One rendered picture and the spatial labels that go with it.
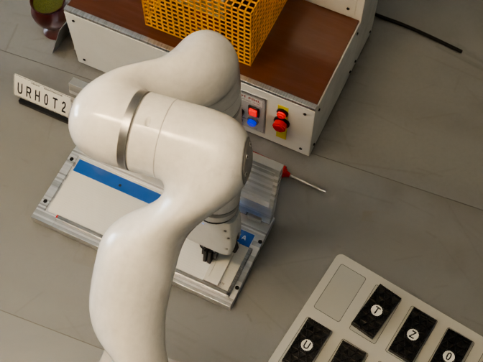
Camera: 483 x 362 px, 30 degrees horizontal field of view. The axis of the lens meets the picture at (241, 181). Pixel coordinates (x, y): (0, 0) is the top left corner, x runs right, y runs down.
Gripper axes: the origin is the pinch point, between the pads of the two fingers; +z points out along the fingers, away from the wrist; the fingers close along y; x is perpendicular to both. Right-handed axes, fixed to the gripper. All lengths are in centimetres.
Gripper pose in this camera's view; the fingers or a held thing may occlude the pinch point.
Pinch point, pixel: (210, 251)
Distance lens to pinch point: 174.0
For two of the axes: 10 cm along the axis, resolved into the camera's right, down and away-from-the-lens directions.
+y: 9.0, 3.8, -1.9
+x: 4.2, -7.1, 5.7
